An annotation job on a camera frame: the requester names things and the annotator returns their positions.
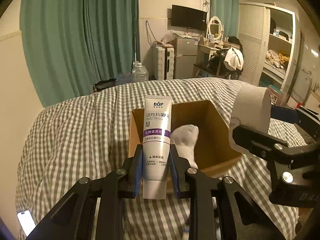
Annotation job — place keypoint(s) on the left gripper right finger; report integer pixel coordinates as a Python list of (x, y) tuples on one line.
[(219, 208)]

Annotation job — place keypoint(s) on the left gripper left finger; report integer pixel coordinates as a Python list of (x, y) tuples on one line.
[(93, 209)]

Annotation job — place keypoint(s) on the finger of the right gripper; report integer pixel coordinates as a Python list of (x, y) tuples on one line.
[(302, 116), (251, 142)]

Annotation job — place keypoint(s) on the white tape roll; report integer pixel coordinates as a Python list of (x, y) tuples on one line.
[(252, 108)]

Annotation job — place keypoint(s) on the white purple cream tube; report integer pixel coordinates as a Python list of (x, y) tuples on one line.
[(156, 146)]

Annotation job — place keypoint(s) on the smartphone with lit screen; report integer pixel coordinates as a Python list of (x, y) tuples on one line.
[(26, 221)]

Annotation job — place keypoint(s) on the cardboard box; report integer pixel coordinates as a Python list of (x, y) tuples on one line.
[(213, 153)]

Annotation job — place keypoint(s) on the white cloth on chair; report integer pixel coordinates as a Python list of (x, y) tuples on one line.
[(234, 59)]

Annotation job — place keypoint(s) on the white sock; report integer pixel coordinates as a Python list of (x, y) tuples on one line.
[(185, 138)]

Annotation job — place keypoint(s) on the grey checkered bed cover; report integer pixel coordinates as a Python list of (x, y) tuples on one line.
[(88, 136)]

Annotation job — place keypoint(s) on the white wardrobe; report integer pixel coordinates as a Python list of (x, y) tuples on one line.
[(270, 37)]

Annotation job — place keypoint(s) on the black chair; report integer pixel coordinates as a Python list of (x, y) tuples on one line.
[(224, 72)]

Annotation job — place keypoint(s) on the white dressing table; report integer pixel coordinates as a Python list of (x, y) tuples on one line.
[(204, 55)]

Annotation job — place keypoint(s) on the white oval vanity mirror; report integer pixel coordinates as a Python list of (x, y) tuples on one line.
[(215, 30)]

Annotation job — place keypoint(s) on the grey mini fridge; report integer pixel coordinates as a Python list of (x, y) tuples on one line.
[(185, 57)]

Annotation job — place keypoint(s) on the green curtain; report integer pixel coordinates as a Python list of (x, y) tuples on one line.
[(228, 13), (70, 45)]

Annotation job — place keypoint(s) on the white suitcase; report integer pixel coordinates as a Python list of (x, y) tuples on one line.
[(163, 62)]

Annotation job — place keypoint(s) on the clear water jug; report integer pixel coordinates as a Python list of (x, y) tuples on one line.
[(139, 72)]

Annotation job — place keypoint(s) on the black wall television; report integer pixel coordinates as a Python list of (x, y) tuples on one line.
[(188, 18)]

